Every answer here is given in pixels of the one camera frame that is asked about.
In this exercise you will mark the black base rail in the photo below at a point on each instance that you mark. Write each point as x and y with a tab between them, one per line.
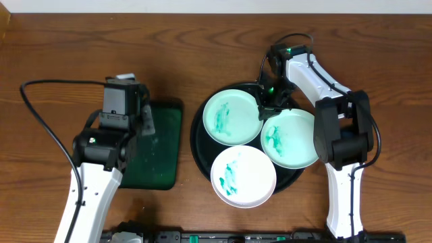
136	232

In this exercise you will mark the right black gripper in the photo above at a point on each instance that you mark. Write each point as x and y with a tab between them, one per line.
266	109

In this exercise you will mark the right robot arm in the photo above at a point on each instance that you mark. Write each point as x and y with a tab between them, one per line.
344	130

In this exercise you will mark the white plate with green stain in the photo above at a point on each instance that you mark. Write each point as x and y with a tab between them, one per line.
243	176

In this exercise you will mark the mint plate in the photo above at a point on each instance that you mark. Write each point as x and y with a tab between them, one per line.
287	139
231	117

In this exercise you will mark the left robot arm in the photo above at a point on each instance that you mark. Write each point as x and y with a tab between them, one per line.
101	153

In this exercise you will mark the green rectangular tray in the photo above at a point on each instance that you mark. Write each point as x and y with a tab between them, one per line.
155	164

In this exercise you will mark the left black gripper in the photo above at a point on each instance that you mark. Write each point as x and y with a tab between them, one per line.
146	121

